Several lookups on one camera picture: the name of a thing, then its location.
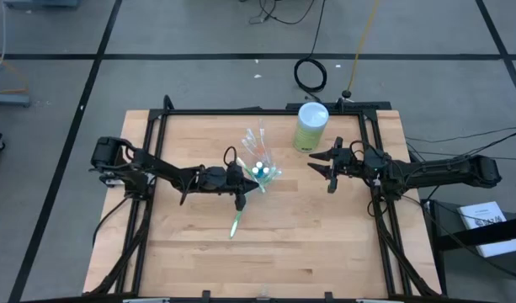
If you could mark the white box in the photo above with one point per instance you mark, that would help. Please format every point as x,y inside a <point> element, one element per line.
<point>489,229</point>

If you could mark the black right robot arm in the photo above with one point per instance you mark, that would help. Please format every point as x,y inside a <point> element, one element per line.
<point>443,172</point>

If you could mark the small clear plastic piece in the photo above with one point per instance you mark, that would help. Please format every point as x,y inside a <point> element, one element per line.
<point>264,290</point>

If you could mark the grey-blue furniture foot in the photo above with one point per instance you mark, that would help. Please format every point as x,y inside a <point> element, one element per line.
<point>9,99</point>
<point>43,3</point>

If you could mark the black side cart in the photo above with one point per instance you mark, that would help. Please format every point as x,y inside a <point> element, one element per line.
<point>451,244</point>

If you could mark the white-capped blue toothpaste tube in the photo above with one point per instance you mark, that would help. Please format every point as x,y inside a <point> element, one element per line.
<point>255,170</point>
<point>266,170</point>
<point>259,164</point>

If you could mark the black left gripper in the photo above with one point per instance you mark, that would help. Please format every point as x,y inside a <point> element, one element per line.
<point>219,181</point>

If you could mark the black aluminium table frame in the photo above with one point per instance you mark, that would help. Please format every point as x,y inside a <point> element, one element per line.
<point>262,112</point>

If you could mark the green cylindrical canister white lid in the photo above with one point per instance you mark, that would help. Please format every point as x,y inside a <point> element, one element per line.
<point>310,130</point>

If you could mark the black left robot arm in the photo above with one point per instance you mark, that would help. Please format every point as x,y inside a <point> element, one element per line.
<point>156,166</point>

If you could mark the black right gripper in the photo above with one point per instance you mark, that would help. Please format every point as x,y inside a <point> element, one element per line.
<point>346,164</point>

